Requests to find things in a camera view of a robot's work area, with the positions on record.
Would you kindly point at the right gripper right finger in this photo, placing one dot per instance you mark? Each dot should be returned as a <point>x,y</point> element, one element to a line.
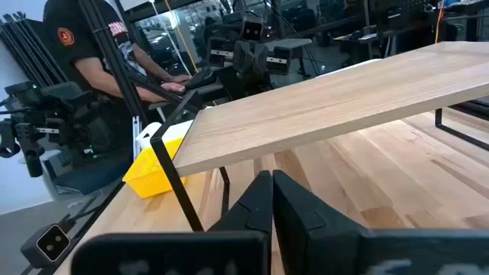
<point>305,237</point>

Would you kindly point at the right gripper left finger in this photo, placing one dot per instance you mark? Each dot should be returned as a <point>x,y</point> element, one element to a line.
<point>248,210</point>

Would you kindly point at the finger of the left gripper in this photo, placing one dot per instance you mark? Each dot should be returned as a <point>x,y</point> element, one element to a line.
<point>243,61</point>
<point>260,63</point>

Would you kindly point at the white plastic basket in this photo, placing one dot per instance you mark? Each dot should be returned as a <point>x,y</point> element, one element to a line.
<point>173,131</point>

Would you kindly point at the yellow plastic basket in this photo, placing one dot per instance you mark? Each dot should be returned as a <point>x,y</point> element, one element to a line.
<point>149,175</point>

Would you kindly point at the black background robot arm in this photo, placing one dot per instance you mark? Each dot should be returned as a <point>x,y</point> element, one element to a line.
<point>57,103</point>

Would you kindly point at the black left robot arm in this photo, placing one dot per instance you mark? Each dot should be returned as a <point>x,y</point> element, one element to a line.
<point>233,86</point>

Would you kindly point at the person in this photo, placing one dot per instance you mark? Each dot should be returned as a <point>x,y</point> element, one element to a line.
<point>76,38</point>

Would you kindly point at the dark office chair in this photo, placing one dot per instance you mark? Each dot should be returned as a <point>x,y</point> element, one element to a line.
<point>95,175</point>

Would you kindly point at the black tripod poles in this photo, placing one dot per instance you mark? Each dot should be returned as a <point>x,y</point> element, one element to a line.
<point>26,46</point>

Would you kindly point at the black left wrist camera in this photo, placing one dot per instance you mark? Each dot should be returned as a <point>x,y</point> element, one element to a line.
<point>252,30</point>

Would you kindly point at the wooden shelf with black frame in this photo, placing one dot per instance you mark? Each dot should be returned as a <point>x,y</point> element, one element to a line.
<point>324,107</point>

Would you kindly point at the black metal rig frame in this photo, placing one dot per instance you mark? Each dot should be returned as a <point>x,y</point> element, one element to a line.
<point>114,65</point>

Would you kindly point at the black table-level camera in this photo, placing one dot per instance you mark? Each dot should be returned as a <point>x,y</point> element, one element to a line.
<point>53,242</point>

